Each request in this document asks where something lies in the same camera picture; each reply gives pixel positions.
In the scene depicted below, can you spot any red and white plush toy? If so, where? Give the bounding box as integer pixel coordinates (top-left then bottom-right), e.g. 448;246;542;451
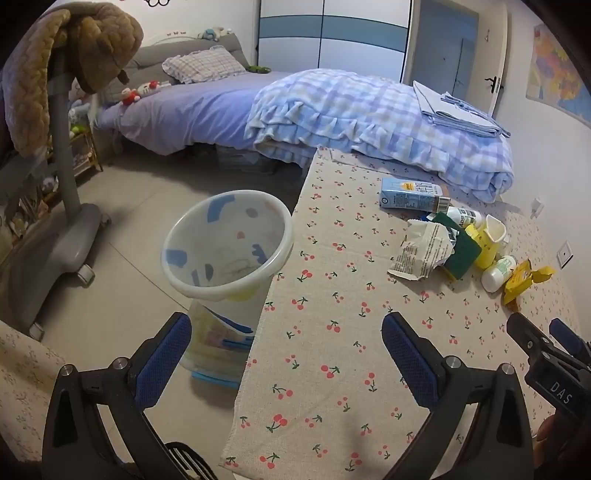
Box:
121;80;160;106

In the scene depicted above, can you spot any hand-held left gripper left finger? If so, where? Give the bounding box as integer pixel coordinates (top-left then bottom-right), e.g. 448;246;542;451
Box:
41;312;192;480

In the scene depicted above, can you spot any blue plaid ruffled blanket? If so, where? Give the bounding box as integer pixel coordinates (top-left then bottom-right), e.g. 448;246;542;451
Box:
245;68;515;203

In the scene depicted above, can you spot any plaid pillow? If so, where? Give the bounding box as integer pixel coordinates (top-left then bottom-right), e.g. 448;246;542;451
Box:
161;46;247;85

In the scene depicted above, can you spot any person's right hand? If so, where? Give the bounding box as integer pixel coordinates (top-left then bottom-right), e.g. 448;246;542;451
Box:
536;413;561;446

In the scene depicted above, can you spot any green packet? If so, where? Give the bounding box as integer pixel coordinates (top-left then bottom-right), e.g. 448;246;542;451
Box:
434;212;483;281

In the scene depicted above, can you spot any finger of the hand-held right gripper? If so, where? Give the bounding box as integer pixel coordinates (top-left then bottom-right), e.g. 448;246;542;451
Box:
549;318;591;358
506;313;555;365

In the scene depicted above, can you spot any folded light blue cloth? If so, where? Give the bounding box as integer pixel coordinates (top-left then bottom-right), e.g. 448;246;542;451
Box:
412;80;512;138

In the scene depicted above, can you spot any wall map poster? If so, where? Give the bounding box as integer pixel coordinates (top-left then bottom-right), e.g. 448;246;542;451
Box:
526;23;591;125

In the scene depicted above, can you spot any grey rolling chair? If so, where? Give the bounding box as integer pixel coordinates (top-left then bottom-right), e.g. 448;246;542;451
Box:
0;46;112;340

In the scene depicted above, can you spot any white plastic waste bin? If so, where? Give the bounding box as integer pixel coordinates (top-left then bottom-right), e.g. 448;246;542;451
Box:
163;189;295;385

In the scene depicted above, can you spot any wooden shelf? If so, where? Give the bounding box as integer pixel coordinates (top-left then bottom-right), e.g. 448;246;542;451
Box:
69;124;103;174

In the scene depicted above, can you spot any grey door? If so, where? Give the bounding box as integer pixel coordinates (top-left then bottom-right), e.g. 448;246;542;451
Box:
406;0;509;116

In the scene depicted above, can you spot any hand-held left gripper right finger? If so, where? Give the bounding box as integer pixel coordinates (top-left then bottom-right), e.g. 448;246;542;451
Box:
381;312;539;480

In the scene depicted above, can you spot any cherry print tablecloth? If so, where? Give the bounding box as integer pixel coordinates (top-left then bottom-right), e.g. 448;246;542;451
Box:
221;147;571;480

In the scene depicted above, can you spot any yellow snack wrapper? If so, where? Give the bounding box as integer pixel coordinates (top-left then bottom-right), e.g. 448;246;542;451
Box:
502;259;555;305

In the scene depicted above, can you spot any bed with lavender sheet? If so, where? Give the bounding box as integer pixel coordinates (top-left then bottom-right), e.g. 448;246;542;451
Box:
95;34;515;204

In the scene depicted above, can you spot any crumpled paper wrapper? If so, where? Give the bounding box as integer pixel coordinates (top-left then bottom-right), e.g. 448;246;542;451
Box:
387;219;455;281

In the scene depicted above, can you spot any white green-label drink bottle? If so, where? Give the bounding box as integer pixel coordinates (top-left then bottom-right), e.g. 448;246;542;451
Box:
481;255;517;292
431;207;483;230

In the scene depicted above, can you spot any white and blue wardrobe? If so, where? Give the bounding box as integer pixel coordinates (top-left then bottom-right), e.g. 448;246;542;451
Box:
256;0;413;84

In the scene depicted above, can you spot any beige floral cloth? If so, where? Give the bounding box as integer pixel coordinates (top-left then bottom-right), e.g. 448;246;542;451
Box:
0;320;70;462

